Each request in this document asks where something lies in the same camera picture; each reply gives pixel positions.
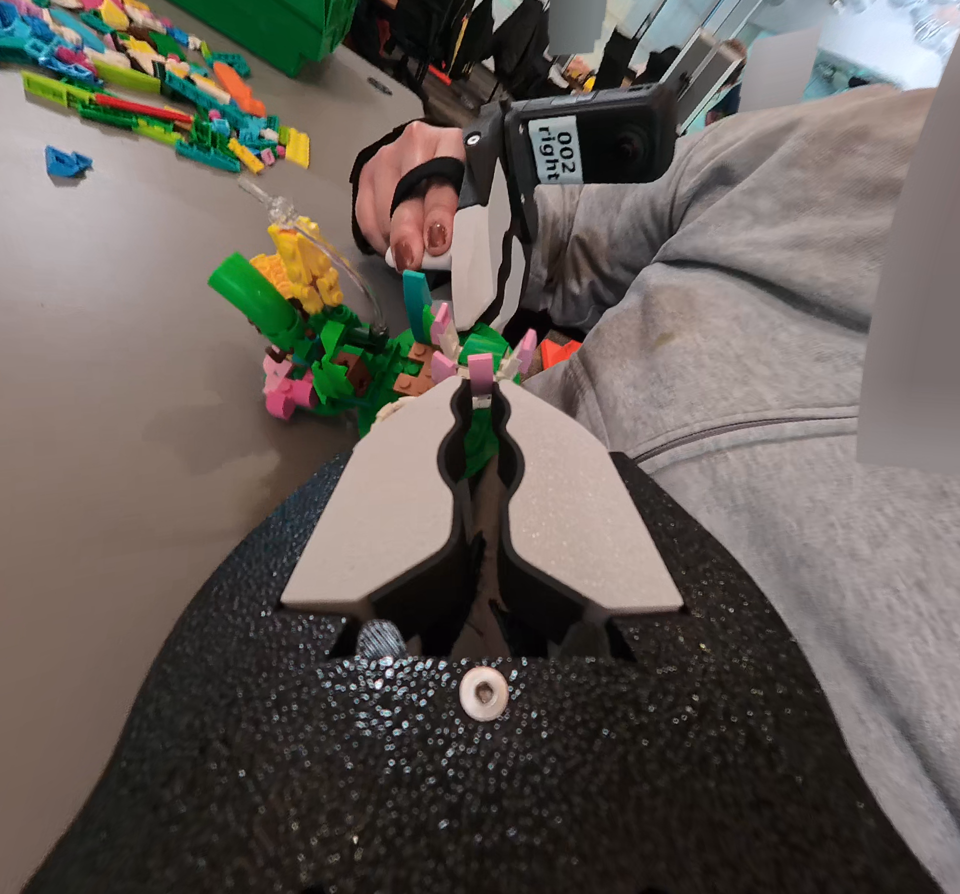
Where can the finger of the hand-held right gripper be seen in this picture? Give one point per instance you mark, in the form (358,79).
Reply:
(476,271)
(516,271)

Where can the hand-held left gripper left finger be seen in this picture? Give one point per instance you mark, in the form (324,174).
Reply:
(375,519)

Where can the blue lego piece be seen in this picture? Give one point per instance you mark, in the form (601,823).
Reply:
(66,161)

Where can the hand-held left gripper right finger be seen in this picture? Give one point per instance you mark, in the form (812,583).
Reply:
(585,526)

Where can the person's grey hoodie torso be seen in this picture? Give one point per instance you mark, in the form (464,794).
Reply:
(787,496)

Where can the pile of colourful lego pieces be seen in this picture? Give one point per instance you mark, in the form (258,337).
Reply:
(135,61)

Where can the black backpack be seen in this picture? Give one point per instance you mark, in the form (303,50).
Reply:
(517,46)

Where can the person's right hand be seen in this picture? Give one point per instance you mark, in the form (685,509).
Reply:
(405,151)

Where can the person's right forearm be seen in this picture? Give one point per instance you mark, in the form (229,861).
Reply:
(637,234)

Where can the orange lego piece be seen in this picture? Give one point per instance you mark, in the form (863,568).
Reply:
(559,350)

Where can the green flower lego model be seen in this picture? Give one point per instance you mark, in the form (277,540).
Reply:
(337,354)

